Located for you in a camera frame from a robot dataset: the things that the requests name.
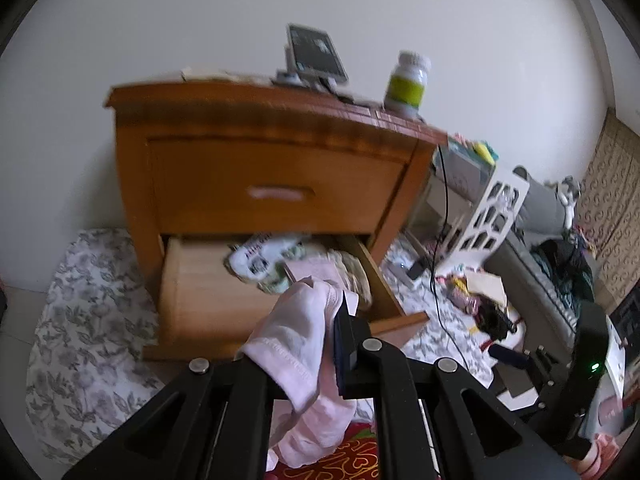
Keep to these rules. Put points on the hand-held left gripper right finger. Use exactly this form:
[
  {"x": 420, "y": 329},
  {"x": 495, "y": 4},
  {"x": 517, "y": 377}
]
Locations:
[{"x": 342, "y": 345}]

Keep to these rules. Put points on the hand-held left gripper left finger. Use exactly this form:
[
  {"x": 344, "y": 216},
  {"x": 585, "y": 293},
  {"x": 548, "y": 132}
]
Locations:
[{"x": 250, "y": 385}]

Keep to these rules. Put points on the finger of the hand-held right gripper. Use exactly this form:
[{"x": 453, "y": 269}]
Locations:
[{"x": 510, "y": 355}]

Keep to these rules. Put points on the pale pink garment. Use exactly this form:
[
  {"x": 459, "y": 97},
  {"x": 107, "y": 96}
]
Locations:
[{"x": 295, "y": 330}]

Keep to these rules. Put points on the pale green lace underwear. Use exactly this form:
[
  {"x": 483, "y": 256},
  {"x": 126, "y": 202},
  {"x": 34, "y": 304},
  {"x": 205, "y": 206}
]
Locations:
[{"x": 350, "y": 270}]

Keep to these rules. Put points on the cartoon cat white sock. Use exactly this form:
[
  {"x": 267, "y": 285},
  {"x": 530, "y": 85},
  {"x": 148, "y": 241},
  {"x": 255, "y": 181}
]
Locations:
[{"x": 255, "y": 260}]

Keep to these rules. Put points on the white board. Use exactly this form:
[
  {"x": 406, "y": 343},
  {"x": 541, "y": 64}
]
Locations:
[{"x": 616, "y": 370}]

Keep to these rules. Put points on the pile of small clutter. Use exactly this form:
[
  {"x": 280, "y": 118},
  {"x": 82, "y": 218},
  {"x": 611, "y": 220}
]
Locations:
[{"x": 475, "y": 300}]

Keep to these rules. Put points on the pile of dark clothes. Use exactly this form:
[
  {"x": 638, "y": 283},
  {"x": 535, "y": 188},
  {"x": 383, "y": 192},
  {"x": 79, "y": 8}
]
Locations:
[{"x": 565, "y": 265}]

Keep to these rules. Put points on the black power adapter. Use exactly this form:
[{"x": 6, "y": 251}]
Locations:
[{"x": 419, "y": 269}]

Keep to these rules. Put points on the red patterned blanket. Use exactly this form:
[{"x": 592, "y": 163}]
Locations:
[{"x": 350, "y": 455}]

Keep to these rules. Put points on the grey white plush toy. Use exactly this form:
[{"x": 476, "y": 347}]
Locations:
[{"x": 570, "y": 197}]

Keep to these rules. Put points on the grey sofa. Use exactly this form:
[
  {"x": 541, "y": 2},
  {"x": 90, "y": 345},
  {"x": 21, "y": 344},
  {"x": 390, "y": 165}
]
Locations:
[{"x": 537, "y": 205}]

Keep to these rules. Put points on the beige patterned curtain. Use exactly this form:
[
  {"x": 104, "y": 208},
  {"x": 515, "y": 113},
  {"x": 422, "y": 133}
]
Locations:
[{"x": 615, "y": 195}]

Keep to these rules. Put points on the white cutout rack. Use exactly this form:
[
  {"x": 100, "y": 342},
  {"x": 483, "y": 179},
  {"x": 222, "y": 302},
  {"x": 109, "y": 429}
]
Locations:
[{"x": 515, "y": 185}]

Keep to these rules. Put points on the grey floral bed sheet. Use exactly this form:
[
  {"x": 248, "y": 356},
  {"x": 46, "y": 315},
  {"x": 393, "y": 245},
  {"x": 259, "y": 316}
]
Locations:
[{"x": 85, "y": 335}]

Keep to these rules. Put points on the white storage box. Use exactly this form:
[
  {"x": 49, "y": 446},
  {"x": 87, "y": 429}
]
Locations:
[{"x": 462, "y": 170}]

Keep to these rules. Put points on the wooden nightstand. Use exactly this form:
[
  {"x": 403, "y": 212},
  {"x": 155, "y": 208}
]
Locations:
[{"x": 130, "y": 185}]

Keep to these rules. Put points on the white pill bottle green label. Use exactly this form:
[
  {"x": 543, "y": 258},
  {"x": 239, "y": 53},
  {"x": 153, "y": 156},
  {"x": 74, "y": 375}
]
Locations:
[{"x": 406, "y": 87}]

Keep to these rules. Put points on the grey phone stand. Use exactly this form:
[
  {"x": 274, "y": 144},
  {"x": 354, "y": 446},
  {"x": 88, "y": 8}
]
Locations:
[{"x": 290, "y": 80}]

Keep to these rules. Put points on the smartphone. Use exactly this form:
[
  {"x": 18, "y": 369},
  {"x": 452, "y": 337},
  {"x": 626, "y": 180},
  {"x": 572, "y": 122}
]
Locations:
[{"x": 315, "y": 52}]

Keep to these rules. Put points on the beige paper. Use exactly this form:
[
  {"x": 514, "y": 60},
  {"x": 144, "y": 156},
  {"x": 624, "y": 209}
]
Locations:
[{"x": 215, "y": 75}]

